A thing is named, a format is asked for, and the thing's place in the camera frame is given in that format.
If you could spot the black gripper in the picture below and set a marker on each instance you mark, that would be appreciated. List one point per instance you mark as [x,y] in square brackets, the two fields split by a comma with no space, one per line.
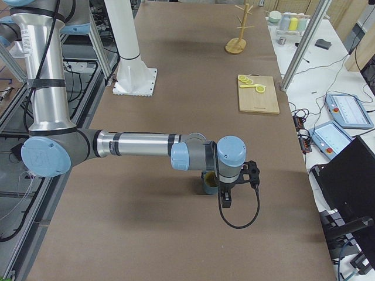
[227,185]

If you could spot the blue cup yellow inside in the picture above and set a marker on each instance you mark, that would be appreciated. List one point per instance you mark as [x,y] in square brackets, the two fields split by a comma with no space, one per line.
[209,183]

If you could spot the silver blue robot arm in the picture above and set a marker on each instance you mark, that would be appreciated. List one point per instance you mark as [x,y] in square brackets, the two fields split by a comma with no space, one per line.
[56,144]

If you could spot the wooden cup storage rack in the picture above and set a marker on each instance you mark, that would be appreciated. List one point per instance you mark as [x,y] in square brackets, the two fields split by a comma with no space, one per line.
[238,44]

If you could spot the small metal cup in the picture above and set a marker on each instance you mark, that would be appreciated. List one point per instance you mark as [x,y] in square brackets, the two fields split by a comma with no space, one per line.
[281,41]

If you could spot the rack of coloured cups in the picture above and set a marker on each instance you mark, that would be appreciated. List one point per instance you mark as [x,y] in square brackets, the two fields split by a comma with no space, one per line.
[292,24]

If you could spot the yellow plastic knife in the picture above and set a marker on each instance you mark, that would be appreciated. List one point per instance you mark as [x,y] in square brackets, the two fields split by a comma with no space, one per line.
[248,86]

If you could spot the lemon slice far end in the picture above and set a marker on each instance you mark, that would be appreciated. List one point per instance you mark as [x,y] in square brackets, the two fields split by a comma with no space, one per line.
[260,88]

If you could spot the blue teach pendant near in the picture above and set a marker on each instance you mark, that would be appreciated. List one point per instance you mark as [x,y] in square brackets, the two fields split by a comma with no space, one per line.
[330,138]

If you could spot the blue teach pendant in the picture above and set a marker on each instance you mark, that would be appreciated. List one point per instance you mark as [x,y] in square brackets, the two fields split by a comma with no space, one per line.
[330,138]
[348,111]

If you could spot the black monitor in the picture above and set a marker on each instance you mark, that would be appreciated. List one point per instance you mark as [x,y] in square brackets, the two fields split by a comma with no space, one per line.
[347,184]

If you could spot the blue teach pendant far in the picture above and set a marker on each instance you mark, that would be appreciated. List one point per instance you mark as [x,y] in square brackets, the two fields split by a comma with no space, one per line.
[348,111]

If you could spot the small black pad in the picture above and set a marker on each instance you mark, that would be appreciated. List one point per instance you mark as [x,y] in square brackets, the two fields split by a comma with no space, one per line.
[323,44]

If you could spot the green bowl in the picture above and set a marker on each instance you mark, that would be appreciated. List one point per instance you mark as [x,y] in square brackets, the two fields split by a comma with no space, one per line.
[274,17]

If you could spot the lemon slice near handle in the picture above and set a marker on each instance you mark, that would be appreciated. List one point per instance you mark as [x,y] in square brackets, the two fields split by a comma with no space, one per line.
[241,77]

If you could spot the white camera pedestal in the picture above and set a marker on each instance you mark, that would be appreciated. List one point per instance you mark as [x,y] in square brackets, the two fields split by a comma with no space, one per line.
[133,75]

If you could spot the aluminium frame post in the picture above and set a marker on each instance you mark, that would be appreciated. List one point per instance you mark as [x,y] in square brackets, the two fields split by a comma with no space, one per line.
[310,31]

